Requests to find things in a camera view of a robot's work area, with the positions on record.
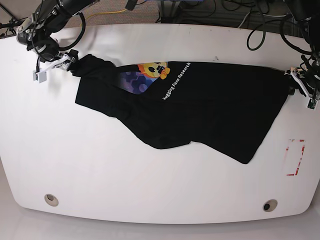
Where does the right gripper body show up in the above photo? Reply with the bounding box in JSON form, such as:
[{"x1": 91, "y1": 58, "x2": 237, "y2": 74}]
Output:
[{"x1": 37, "y1": 49, "x2": 79, "y2": 74}]

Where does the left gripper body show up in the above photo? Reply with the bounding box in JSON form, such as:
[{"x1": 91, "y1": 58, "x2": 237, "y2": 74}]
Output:
[{"x1": 284, "y1": 63, "x2": 320, "y2": 102}]

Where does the black T-shirt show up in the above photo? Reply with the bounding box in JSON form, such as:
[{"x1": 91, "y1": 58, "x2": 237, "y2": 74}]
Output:
[{"x1": 75, "y1": 54, "x2": 293, "y2": 164}]

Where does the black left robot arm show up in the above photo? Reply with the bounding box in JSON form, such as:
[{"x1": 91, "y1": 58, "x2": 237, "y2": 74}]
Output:
[{"x1": 279, "y1": 0, "x2": 320, "y2": 103}]

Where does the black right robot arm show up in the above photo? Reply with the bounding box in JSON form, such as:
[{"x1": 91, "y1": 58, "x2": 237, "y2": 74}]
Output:
[{"x1": 16, "y1": 0, "x2": 98, "y2": 83}]

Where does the red tape rectangle marking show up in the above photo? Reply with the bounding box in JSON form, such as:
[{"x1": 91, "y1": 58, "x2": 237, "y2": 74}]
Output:
[{"x1": 283, "y1": 139, "x2": 306, "y2": 177}]

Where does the black tripod stand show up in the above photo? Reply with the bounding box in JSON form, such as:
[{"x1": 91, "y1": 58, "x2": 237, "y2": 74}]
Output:
[{"x1": 0, "y1": 0, "x2": 33, "y2": 36}]

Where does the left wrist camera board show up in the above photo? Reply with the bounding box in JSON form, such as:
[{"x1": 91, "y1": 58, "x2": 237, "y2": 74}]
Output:
[{"x1": 306, "y1": 97, "x2": 319, "y2": 111}]

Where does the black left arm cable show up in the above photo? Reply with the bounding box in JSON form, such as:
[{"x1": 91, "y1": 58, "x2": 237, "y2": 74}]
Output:
[{"x1": 246, "y1": 0, "x2": 320, "y2": 55}]

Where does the yellow cable on floor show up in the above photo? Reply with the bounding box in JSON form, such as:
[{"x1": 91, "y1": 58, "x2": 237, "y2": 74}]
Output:
[{"x1": 83, "y1": 8, "x2": 126, "y2": 21}]

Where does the right table cable grommet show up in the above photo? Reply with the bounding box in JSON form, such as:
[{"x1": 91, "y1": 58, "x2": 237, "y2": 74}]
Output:
[{"x1": 262, "y1": 199, "x2": 278, "y2": 213}]

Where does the table cable grommet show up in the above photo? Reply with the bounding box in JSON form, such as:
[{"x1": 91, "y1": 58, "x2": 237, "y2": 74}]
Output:
[
  {"x1": 262, "y1": 199, "x2": 278, "y2": 213},
  {"x1": 44, "y1": 194, "x2": 59, "y2": 207}
]

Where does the left table cable grommet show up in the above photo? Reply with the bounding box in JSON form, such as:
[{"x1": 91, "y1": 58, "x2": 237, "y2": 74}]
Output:
[{"x1": 44, "y1": 194, "x2": 59, "y2": 207}]

